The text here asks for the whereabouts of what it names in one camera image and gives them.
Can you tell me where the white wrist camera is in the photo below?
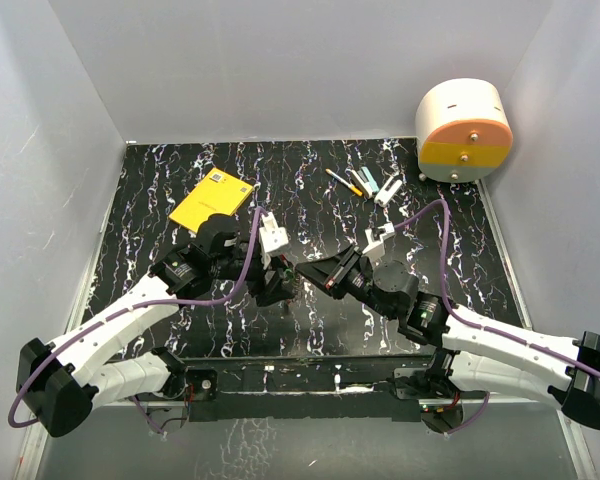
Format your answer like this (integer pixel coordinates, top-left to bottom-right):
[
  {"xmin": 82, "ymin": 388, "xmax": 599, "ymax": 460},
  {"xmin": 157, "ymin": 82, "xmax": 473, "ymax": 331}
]
[
  {"xmin": 362, "ymin": 222, "xmax": 395, "ymax": 265},
  {"xmin": 258, "ymin": 212, "xmax": 289, "ymax": 268}
]

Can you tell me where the round pastel drawer cabinet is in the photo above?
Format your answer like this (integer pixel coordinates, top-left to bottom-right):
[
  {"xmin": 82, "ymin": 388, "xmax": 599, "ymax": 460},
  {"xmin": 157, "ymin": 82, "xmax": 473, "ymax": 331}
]
[{"xmin": 415, "ymin": 78, "xmax": 513, "ymax": 183}]

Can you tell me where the yellow white pen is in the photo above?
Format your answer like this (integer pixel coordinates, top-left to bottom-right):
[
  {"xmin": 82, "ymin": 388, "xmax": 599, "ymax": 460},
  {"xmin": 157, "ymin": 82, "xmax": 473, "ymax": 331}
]
[{"xmin": 326, "ymin": 169, "xmax": 364, "ymax": 197}]

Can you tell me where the aluminium frame rail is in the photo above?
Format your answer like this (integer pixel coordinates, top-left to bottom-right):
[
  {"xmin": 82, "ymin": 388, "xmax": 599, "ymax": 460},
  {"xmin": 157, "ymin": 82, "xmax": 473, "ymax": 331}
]
[{"xmin": 14, "ymin": 364, "xmax": 191, "ymax": 480}]

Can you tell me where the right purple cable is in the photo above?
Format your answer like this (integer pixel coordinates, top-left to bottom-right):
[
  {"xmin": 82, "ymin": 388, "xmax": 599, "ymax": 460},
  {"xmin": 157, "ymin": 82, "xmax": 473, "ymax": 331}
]
[{"xmin": 392, "ymin": 199, "xmax": 600, "ymax": 436}]

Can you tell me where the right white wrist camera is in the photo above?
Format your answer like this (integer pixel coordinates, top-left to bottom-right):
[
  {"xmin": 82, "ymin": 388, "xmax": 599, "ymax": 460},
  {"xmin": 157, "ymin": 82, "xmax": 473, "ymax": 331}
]
[{"xmin": 362, "ymin": 222, "xmax": 395, "ymax": 265}]

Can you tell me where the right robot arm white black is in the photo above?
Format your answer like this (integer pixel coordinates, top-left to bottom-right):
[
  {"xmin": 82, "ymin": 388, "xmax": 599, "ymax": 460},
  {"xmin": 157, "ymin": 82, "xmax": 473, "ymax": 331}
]
[{"xmin": 296, "ymin": 246, "xmax": 600, "ymax": 431}]

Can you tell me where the purple cable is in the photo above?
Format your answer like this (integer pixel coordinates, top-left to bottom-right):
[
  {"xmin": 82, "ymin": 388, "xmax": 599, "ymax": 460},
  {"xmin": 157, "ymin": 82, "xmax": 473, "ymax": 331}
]
[
  {"xmin": 392, "ymin": 199, "xmax": 600, "ymax": 436},
  {"xmin": 7, "ymin": 205, "xmax": 274, "ymax": 441}
]

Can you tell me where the white clip tool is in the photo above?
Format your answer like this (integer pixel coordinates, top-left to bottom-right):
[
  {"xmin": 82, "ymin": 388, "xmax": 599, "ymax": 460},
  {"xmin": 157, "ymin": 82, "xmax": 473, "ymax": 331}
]
[{"xmin": 374, "ymin": 175, "xmax": 403, "ymax": 208}]

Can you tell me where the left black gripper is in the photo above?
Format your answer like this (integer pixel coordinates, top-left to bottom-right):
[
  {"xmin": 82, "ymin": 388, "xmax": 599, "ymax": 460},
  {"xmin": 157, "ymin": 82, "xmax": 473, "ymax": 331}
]
[{"xmin": 211, "ymin": 247, "xmax": 295, "ymax": 304}]

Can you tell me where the yellow notebook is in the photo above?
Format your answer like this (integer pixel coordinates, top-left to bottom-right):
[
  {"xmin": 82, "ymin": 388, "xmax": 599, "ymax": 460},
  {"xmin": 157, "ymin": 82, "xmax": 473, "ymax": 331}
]
[{"xmin": 169, "ymin": 168, "xmax": 254, "ymax": 233}]

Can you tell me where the light blue marker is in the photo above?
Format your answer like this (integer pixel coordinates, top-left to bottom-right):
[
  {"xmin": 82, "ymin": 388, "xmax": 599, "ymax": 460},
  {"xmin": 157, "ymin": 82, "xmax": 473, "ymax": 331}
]
[{"xmin": 349, "ymin": 167, "xmax": 379, "ymax": 199}]

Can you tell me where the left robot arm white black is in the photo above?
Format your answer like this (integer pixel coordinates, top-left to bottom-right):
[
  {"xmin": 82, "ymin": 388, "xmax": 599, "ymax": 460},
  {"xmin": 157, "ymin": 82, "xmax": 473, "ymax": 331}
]
[{"xmin": 8, "ymin": 208, "xmax": 294, "ymax": 438}]

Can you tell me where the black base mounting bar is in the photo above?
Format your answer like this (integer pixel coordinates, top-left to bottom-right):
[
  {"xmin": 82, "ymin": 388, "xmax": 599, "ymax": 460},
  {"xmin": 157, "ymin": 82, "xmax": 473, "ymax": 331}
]
[{"xmin": 129, "ymin": 354, "xmax": 486, "ymax": 426}]

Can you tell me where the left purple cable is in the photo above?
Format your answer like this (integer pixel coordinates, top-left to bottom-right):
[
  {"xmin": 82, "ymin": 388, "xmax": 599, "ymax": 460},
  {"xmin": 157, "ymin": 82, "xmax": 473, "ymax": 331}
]
[{"xmin": 7, "ymin": 205, "xmax": 274, "ymax": 441}]

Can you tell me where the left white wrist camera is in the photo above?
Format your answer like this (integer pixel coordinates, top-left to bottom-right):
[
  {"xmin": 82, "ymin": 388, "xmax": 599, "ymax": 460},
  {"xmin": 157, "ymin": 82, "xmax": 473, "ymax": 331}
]
[{"xmin": 258, "ymin": 212, "xmax": 289, "ymax": 268}]

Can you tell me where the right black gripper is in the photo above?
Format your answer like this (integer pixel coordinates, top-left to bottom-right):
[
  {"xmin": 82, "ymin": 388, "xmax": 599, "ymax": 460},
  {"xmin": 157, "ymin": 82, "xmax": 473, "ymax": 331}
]
[{"xmin": 296, "ymin": 244, "xmax": 398, "ymax": 321}]

